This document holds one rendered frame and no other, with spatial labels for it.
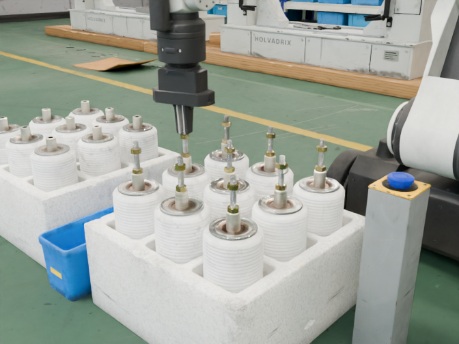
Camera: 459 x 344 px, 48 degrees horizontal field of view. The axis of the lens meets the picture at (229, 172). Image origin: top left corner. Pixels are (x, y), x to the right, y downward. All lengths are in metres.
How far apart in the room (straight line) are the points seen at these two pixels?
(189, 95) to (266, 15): 2.74
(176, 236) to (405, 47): 2.23
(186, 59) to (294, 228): 0.35
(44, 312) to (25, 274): 0.16
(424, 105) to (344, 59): 2.08
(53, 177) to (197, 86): 0.41
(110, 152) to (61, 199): 0.17
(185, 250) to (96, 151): 0.45
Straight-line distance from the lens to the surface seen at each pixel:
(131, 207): 0.93
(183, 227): 0.84
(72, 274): 1.08
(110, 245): 0.95
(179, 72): 0.95
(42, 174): 1.19
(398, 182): 0.82
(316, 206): 0.94
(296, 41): 3.29
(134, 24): 4.55
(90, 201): 1.20
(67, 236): 1.16
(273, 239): 0.86
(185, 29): 0.92
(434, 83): 1.05
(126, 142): 1.30
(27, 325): 1.08
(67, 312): 1.09
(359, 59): 3.05
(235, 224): 0.79
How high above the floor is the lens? 0.62
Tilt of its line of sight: 21 degrees down
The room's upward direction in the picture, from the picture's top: straight up
